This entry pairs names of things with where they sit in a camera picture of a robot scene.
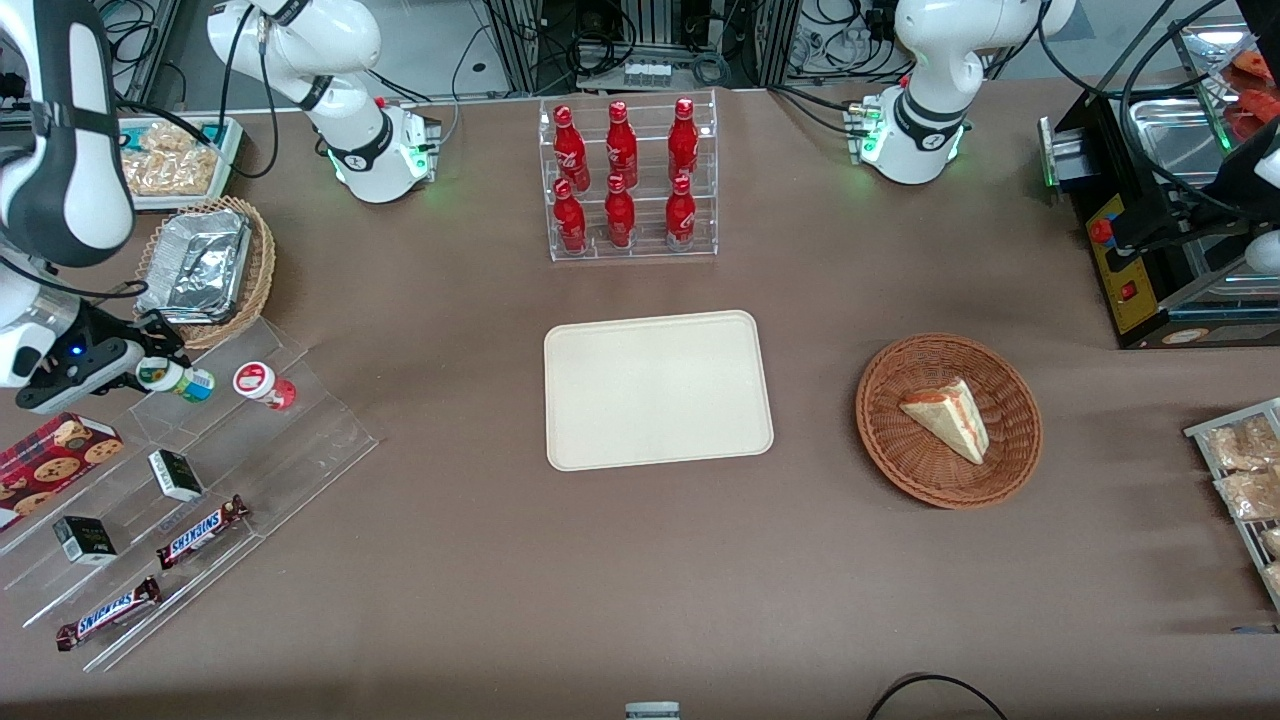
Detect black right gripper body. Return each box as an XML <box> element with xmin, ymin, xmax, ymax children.
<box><xmin>42</xmin><ymin>298</ymin><xmax>141</xmax><ymax>353</ymax></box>

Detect green gum jar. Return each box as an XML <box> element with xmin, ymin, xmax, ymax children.
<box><xmin>137</xmin><ymin>357</ymin><xmax>216</xmax><ymax>404</ymax></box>

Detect aluminium foil tray stack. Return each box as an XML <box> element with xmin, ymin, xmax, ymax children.
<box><xmin>135</xmin><ymin>207</ymin><xmax>253</xmax><ymax>326</ymax></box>

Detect red gum jar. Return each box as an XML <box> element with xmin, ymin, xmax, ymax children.
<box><xmin>233</xmin><ymin>361</ymin><xmax>298</xmax><ymax>412</ymax></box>

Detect beige plastic tray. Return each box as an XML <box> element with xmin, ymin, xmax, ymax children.
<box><xmin>543</xmin><ymin>309</ymin><xmax>776</xmax><ymax>473</ymax></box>

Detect shiny steel tray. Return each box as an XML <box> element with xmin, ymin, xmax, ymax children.
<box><xmin>1128</xmin><ymin>97</ymin><xmax>1236</xmax><ymax>191</ymax></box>

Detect light wicker basket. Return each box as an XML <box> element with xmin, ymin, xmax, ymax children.
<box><xmin>133</xmin><ymin>196</ymin><xmax>277</xmax><ymax>351</ymax></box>

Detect small black box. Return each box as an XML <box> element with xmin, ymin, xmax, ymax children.
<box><xmin>52</xmin><ymin>515</ymin><xmax>119</xmax><ymax>567</ymax></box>
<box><xmin>148</xmin><ymin>449</ymin><xmax>205</xmax><ymax>503</ymax></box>

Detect red cookie box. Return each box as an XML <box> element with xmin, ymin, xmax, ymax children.
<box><xmin>0</xmin><ymin>412</ymin><xmax>125</xmax><ymax>533</ymax></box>

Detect clear bag of snacks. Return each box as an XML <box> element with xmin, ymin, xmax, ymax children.
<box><xmin>120</xmin><ymin>148</ymin><xmax>219</xmax><ymax>197</ymax></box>
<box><xmin>140</xmin><ymin>122</ymin><xmax>203</xmax><ymax>153</ymax></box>

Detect clear acrylic tiered stand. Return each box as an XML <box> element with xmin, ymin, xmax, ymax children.
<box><xmin>0</xmin><ymin>318</ymin><xmax>379</xmax><ymax>673</ymax></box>

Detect white snack bin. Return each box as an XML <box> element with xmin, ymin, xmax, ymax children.
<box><xmin>118</xmin><ymin>115</ymin><xmax>246</xmax><ymax>213</ymax></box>

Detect Snickers chocolate bar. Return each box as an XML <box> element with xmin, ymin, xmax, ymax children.
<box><xmin>155</xmin><ymin>495</ymin><xmax>251</xmax><ymax>571</ymax></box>
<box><xmin>55</xmin><ymin>576</ymin><xmax>163</xmax><ymax>653</ymax></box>

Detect red cola bottle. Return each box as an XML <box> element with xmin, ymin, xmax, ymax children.
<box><xmin>553</xmin><ymin>178</ymin><xmax>589</xmax><ymax>254</ymax></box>
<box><xmin>665</xmin><ymin>175</ymin><xmax>698</xmax><ymax>251</ymax></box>
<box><xmin>605</xmin><ymin>100</ymin><xmax>639</xmax><ymax>189</ymax></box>
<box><xmin>668</xmin><ymin>97</ymin><xmax>700</xmax><ymax>183</ymax></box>
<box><xmin>604</xmin><ymin>174</ymin><xmax>637</xmax><ymax>249</ymax></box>
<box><xmin>553</xmin><ymin>105</ymin><xmax>591</xmax><ymax>193</ymax></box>

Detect clear acrylic bottle rack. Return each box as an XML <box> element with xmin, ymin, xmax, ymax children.
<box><xmin>537</xmin><ymin>89</ymin><xmax>720</xmax><ymax>264</ymax></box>

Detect metal equipment rack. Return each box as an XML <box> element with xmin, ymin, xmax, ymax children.
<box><xmin>485</xmin><ymin>0</ymin><xmax>831</xmax><ymax>96</ymax></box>

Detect brown round wicker basket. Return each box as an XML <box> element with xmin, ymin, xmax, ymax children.
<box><xmin>855</xmin><ymin>332</ymin><xmax>1044</xmax><ymax>511</ymax></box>

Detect triangular sandwich wedge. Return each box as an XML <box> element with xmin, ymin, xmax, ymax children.
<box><xmin>898</xmin><ymin>377</ymin><xmax>991</xmax><ymax>467</ymax></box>

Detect black machine with yellow panel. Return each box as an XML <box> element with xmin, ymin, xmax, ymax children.
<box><xmin>1038</xmin><ymin>90</ymin><xmax>1280</xmax><ymax>351</ymax></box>

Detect grey snack rack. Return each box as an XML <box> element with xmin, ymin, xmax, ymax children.
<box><xmin>1184</xmin><ymin>398</ymin><xmax>1280</xmax><ymax>613</ymax></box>

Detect clear container with red food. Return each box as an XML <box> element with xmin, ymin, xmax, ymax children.
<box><xmin>1178</xmin><ymin>18</ymin><xmax>1280</xmax><ymax>151</ymax></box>

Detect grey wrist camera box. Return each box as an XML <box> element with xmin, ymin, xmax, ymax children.
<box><xmin>15</xmin><ymin>340</ymin><xmax>148</xmax><ymax>414</ymax></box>

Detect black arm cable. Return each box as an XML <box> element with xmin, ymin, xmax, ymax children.
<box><xmin>222</xmin><ymin>5</ymin><xmax>281</xmax><ymax>183</ymax></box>

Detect black floor cable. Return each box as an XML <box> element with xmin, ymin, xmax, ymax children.
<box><xmin>865</xmin><ymin>674</ymin><xmax>1011</xmax><ymax>720</ymax></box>

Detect thick black cable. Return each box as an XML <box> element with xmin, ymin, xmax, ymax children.
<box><xmin>1037</xmin><ymin>0</ymin><xmax>1241</xmax><ymax>216</ymax></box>

